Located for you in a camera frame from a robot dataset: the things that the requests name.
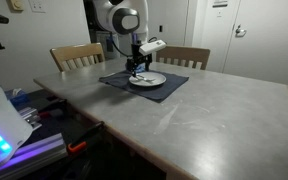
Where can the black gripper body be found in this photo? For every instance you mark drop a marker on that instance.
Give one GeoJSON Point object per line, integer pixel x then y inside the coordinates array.
{"type": "Point", "coordinates": [139, 59]}

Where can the white robot base blue lights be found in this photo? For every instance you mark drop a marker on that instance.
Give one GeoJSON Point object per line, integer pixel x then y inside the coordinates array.
{"type": "Point", "coordinates": [0, 116]}

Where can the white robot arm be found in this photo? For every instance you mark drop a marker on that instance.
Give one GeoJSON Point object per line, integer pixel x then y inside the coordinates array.
{"type": "Point", "coordinates": [104, 15]}

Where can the white round plate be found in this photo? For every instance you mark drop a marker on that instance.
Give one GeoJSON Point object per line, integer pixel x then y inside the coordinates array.
{"type": "Point", "coordinates": [157, 80]}

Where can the dark blue fabric placemat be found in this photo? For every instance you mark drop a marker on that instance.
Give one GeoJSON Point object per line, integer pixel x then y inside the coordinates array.
{"type": "Point", "coordinates": [170, 85]}

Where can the wooden slat-back chair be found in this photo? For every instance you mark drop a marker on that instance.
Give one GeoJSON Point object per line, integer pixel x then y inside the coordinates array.
{"type": "Point", "coordinates": [184, 52]}
{"type": "Point", "coordinates": [77, 51]}

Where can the white appliance cabinet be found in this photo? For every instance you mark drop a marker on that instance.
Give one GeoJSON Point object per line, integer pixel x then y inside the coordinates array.
{"type": "Point", "coordinates": [100, 43]}

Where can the white door sign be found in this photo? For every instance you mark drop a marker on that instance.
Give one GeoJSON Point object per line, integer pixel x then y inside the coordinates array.
{"type": "Point", "coordinates": [220, 3]}

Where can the silver metal blocks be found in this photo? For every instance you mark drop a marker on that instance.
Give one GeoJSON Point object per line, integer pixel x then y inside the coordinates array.
{"type": "Point", "coordinates": [29, 116]}

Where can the blue box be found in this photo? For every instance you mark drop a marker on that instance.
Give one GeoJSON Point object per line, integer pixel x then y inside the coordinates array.
{"type": "Point", "coordinates": [19, 99]}

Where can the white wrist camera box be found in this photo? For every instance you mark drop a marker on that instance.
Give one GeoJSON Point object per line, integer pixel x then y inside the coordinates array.
{"type": "Point", "coordinates": [152, 47]}

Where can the wide white switch plate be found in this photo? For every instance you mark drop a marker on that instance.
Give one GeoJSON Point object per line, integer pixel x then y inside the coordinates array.
{"type": "Point", "coordinates": [37, 5]}

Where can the aluminium extrusion rail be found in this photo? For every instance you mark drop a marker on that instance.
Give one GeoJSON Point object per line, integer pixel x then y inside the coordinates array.
{"type": "Point", "coordinates": [40, 150]}

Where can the beige wall thermostat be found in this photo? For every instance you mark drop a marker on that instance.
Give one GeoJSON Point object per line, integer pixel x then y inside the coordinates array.
{"type": "Point", "coordinates": [15, 5]}

